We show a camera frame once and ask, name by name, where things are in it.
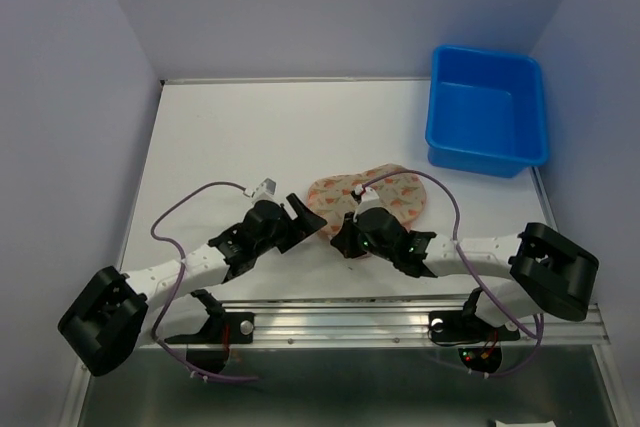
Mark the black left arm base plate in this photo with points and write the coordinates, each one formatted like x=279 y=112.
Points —
x=208 y=322

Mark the aluminium mounting rail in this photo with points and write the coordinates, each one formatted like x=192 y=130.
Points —
x=394 y=323

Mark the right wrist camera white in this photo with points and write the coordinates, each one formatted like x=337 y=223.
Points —
x=366 y=198

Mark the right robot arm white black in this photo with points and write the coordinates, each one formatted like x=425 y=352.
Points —
x=541 y=272

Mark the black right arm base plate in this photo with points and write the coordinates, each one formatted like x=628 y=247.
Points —
x=463 y=327

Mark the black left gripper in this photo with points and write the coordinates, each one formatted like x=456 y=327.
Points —
x=310 y=221

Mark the blue plastic bin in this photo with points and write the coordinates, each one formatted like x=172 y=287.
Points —
x=486 y=112

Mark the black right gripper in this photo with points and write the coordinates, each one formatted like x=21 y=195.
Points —
x=344 y=239

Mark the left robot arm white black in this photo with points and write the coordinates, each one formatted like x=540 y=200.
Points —
x=117 y=312

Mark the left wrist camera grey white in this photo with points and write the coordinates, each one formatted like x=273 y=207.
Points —
x=264 y=191

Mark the white paper sheet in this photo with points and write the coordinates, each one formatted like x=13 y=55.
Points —
x=498 y=423

